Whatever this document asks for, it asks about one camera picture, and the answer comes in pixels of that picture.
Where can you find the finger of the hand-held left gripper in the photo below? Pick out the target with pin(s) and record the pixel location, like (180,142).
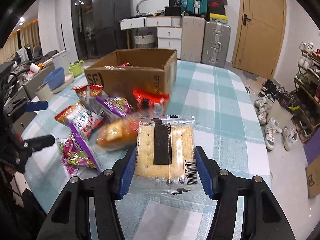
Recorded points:
(40,141)
(36,106)

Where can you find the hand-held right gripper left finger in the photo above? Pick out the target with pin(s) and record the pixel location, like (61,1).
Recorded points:
(127,173)

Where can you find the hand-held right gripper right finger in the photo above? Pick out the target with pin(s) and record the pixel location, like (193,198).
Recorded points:
(205,173)

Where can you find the clear cracker packet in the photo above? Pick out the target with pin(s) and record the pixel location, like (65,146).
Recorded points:
(147,150)

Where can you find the pink green snack packet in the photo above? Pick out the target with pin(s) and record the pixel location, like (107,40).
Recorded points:
(71,158)

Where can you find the long purple white packet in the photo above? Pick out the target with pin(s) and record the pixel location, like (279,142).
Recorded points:
(82,145)

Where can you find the bread loaf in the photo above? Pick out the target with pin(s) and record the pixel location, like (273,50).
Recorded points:
(115,132)

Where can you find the white red noodle packet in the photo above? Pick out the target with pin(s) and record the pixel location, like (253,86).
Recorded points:
(80,120)

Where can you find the red orange chips packet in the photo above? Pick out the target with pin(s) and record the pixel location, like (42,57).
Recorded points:
(86,92)

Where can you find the purple cartoon snack packet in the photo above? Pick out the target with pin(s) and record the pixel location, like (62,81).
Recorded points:
(117,105)

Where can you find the small red snack packet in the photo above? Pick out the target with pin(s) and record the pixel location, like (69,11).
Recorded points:
(150,98)

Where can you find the brown cardboard box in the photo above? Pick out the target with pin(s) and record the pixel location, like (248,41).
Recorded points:
(150,80)

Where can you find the white cup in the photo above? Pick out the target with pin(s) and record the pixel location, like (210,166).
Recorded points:
(43,93)

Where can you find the blue bowl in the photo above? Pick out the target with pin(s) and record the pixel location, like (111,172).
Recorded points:
(53,78)

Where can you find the white plate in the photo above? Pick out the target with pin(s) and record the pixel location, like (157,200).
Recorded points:
(67,81)

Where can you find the pile of clothes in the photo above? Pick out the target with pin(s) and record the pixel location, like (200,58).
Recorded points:
(37,56)

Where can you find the green watering can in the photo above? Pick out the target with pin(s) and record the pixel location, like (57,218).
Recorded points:
(75,70)

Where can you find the white appliance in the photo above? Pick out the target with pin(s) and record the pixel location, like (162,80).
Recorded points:
(61,58)

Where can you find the beige curtain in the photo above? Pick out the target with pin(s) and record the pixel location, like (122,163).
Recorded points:
(27,40)

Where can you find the pile of loose sneakers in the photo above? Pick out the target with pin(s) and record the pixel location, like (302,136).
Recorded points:
(271,132)

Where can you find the checkered tablecloth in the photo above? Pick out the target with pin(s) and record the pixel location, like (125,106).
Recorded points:
(212,92)

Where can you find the red packet inside box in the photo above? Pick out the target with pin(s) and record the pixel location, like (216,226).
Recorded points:
(124,65)

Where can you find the dark glass cabinet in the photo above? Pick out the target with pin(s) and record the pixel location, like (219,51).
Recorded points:
(81,20)

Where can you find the flat cardboard sheet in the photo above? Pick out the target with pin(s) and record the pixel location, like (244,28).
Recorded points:
(313,177)

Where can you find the purple bag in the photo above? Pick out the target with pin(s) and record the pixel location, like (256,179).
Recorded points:
(312,152)

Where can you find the black refrigerator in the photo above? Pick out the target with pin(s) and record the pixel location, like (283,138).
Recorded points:
(111,22)

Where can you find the woven laundry basket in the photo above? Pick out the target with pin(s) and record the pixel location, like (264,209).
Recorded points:
(143,41)

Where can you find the silver suitcase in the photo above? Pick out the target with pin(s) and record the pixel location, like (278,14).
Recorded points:
(216,45)

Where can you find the wooden shoe rack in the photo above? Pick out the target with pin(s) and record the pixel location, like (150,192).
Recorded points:
(308,95)

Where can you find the beige suitcase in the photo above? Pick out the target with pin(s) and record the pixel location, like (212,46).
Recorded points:
(192,40)

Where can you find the white drawer cabinet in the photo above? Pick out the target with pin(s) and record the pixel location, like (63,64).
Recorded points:
(168,33)

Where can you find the rows of racked shoes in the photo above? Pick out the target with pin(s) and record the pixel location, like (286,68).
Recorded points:
(306,62)

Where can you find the wooden door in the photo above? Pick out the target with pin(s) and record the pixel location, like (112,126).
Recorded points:
(260,30)

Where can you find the yellow black shoe box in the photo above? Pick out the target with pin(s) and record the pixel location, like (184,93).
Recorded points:
(218,18)

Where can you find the black red shoe box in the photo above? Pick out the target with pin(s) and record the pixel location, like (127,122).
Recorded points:
(217,3)

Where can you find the black bag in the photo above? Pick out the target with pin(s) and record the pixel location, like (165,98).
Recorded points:
(175,5)

